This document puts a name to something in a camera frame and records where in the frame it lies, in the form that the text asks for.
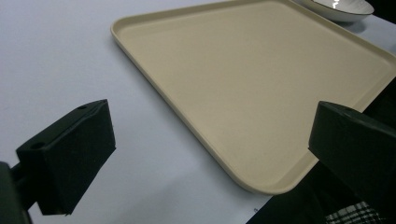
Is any white bowl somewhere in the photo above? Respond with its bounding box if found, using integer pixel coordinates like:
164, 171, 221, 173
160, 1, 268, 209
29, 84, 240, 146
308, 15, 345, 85
291, 0, 375, 23

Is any black and white checked cloth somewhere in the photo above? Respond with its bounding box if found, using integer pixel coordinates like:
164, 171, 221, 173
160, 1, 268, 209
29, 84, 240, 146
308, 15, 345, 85
324, 201, 387, 224

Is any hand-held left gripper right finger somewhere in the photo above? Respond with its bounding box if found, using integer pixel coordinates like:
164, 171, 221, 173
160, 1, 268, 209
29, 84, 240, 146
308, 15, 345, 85
308, 100, 396, 216

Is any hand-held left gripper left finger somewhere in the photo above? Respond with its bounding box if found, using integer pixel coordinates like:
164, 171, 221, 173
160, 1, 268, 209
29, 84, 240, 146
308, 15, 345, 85
15, 99, 117, 217

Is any beige plastic tray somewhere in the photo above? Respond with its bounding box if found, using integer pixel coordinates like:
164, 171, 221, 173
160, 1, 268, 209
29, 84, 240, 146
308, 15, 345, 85
110, 0, 396, 196

